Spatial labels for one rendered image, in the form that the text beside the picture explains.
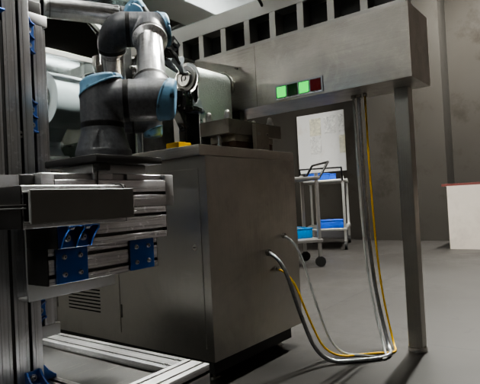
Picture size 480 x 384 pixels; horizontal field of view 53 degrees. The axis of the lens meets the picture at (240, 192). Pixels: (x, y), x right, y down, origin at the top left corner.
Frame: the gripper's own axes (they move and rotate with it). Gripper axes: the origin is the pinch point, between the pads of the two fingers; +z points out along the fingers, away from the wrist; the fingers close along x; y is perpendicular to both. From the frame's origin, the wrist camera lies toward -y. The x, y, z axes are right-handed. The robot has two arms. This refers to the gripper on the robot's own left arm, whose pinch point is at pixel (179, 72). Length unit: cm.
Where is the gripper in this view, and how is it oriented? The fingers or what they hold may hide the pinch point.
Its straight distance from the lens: 221.0
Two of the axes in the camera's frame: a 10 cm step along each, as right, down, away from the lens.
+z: 5.0, 6.3, 6.0
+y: 3.5, -7.8, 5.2
